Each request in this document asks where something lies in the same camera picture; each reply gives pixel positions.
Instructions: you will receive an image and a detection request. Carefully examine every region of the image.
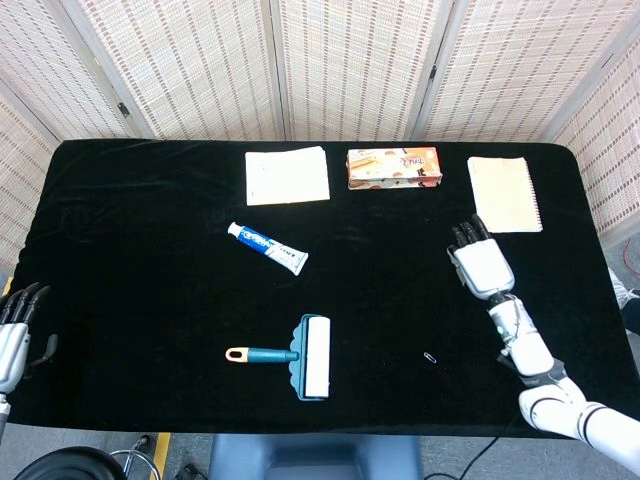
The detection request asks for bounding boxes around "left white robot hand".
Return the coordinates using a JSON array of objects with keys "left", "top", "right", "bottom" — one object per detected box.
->
[{"left": 0, "top": 282, "right": 59, "bottom": 395}]

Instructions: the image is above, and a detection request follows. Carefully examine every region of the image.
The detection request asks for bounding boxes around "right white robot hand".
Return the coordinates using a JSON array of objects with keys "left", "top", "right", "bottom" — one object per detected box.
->
[{"left": 446, "top": 213, "right": 516, "bottom": 302}]

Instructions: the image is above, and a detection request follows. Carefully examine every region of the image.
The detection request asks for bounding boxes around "cream paper pad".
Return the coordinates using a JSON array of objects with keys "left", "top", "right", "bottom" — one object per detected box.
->
[{"left": 244, "top": 145, "right": 332, "bottom": 208}]

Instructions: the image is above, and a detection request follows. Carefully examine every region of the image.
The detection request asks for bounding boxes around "cream spiral notebook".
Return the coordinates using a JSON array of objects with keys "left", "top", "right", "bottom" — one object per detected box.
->
[{"left": 466, "top": 156, "right": 545, "bottom": 234}]

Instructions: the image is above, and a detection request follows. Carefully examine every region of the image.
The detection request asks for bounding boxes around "black round stool seat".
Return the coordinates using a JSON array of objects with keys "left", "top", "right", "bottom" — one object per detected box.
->
[{"left": 14, "top": 445, "right": 129, "bottom": 480}]

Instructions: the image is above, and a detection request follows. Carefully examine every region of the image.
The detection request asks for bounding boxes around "orange snack box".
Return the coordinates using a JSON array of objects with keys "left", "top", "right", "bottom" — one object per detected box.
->
[{"left": 345, "top": 145, "right": 445, "bottom": 192}]

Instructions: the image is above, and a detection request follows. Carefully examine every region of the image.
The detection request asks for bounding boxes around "white sneaker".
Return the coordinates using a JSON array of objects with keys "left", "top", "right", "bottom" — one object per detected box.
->
[{"left": 608, "top": 266, "right": 640, "bottom": 336}]

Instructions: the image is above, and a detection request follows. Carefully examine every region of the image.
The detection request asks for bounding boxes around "black velvet tablecloth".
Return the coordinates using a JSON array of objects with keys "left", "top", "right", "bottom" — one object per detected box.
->
[{"left": 8, "top": 138, "right": 632, "bottom": 441}]

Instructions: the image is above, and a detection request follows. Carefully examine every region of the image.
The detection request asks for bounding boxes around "teal lint roller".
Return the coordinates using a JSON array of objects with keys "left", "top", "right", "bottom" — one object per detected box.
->
[{"left": 224, "top": 313, "right": 332, "bottom": 403}]

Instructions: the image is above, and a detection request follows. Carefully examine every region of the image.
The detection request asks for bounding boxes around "blue white toothpaste tube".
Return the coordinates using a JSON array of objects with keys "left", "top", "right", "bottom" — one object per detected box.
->
[{"left": 227, "top": 221, "right": 310, "bottom": 276}]

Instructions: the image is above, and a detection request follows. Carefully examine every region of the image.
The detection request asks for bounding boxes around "blue padded seat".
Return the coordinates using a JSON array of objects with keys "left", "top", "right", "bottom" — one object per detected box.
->
[{"left": 208, "top": 432, "right": 424, "bottom": 480}]

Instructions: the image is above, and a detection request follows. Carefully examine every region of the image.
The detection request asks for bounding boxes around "woven folding screen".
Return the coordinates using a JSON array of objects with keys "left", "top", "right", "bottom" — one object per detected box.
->
[{"left": 0, "top": 0, "right": 640, "bottom": 274}]

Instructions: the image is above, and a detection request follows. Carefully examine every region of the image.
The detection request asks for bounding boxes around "red cable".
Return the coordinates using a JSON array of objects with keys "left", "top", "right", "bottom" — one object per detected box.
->
[{"left": 621, "top": 237, "right": 640, "bottom": 275}]

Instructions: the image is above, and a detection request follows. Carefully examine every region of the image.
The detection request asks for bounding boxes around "chrome stool ring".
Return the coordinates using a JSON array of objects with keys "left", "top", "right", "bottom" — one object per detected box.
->
[{"left": 108, "top": 433, "right": 162, "bottom": 480}]

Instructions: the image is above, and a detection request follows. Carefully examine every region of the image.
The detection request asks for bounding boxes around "black cable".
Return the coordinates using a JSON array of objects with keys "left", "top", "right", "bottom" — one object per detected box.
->
[{"left": 425, "top": 409, "right": 524, "bottom": 480}]

